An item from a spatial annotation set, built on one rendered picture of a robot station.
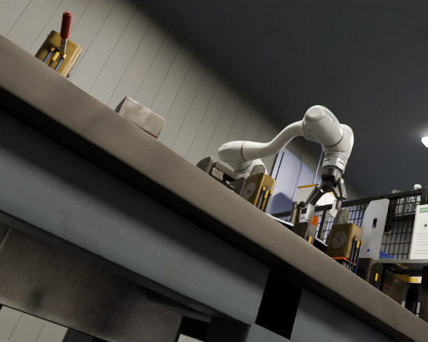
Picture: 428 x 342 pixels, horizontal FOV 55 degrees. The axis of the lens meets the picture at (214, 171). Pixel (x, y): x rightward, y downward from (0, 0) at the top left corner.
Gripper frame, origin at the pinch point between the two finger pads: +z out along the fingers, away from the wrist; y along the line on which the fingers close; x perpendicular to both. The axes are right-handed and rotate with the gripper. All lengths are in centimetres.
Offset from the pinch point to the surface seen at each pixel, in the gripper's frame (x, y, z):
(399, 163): 285, -214, -239
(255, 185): -43.5, 20.4, 13.2
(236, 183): -29.0, -20.0, -3.0
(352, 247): -6.3, 25.0, 16.4
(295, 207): -1.4, -14.8, -5.0
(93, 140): -95, 80, 47
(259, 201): -42, 23, 18
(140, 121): -81, 21, 15
